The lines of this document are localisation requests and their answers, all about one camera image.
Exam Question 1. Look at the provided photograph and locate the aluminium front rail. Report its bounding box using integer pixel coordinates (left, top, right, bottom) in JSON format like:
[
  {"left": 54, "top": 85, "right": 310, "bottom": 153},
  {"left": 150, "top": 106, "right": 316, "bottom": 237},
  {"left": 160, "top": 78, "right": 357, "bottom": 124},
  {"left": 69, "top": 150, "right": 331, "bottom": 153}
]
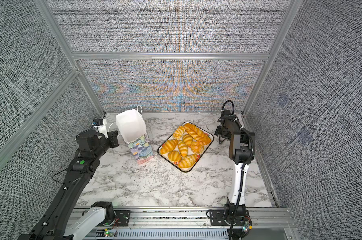
[{"left": 85, "top": 207, "right": 300, "bottom": 240}]

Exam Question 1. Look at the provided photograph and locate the aluminium enclosure frame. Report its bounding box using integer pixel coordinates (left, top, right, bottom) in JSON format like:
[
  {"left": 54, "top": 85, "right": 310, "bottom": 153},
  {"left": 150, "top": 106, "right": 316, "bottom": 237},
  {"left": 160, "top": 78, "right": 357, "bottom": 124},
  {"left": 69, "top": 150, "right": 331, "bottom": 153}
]
[{"left": 0, "top": 0, "right": 303, "bottom": 211}]

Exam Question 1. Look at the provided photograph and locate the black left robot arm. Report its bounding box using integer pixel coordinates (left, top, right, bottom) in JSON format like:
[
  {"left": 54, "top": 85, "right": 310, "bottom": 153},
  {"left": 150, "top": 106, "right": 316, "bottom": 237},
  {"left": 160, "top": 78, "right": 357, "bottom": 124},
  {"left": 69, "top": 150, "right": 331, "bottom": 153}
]
[{"left": 18, "top": 129, "right": 119, "bottom": 240}]

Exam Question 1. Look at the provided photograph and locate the white tray black rim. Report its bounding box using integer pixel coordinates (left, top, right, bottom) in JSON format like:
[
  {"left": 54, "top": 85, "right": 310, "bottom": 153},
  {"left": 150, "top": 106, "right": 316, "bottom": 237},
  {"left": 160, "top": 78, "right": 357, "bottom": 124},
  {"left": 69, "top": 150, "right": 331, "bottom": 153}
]
[{"left": 157, "top": 122, "right": 214, "bottom": 173}]

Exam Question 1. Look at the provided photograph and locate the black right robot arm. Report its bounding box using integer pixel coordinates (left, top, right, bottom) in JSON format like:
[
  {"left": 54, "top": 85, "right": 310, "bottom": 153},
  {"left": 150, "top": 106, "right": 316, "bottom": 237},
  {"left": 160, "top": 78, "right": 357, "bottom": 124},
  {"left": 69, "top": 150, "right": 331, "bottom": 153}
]
[{"left": 215, "top": 109, "right": 255, "bottom": 224}]

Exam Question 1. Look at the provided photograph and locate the long fake bread right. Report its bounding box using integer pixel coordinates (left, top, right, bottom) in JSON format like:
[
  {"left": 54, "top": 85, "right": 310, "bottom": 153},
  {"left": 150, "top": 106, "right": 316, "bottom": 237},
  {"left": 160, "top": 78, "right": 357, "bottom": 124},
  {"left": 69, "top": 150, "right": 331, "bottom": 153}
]
[{"left": 183, "top": 123, "right": 212, "bottom": 146}]

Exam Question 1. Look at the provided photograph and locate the round orange fake bun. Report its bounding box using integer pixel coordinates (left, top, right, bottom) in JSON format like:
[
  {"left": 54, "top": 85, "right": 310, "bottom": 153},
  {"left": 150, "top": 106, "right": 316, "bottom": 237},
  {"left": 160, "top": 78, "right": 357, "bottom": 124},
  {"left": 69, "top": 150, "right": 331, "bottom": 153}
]
[{"left": 190, "top": 141, "right": 204, "bottom": 155}]

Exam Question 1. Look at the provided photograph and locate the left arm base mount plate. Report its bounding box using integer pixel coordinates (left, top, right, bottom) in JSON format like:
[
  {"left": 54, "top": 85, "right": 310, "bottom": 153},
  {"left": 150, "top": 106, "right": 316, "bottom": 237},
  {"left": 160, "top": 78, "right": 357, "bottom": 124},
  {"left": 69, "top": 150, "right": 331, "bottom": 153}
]
[{"left": 106, "top": 210, "right": 131, "bottom": 229}]

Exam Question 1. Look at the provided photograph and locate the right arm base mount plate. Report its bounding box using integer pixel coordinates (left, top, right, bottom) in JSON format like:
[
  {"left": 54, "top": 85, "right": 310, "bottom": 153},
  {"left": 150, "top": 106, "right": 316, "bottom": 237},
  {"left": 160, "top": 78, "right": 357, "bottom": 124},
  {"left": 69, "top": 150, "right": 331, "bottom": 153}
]
[{"left": 206, "top": 209, "right": 252, "bottom": 227}]

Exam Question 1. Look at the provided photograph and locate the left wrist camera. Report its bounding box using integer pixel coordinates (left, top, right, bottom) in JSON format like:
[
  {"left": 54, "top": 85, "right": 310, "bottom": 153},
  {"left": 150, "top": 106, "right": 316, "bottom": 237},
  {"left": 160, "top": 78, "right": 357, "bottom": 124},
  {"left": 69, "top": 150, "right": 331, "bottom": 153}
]
[{"left": 92, "top": 118, "right": 109, "bottom": 139}]

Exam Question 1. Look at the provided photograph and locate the fake croissant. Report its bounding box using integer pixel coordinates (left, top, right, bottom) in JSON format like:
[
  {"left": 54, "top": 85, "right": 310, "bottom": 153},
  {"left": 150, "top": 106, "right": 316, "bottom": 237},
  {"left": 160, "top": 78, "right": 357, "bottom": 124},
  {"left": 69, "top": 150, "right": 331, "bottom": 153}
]
[
  {"left": 178, "top": 141, "right": 189, "bottom": 158},
  {"left": 168, "top": 151, "right": 183, "bottom": 164},
  {"left": 160, "top": 139, "right": 178, "bottom": 155},
  {"left": 182, "top": 134, "right": 194, "bottom": 147},
  {"left": 172, "top": 126, "right": 186, "bottom": 140},
  {"left": 178, "top": 154, "right": 198, "bottom": 169}
]

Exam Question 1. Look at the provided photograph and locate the floral white paper bag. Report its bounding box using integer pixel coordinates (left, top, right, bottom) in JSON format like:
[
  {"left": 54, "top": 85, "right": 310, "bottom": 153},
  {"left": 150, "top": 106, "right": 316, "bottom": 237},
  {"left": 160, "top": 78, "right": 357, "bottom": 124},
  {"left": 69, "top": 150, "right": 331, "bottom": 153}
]
[{"left": 108, "top": 105, "right": 154, "bottom": 165}]

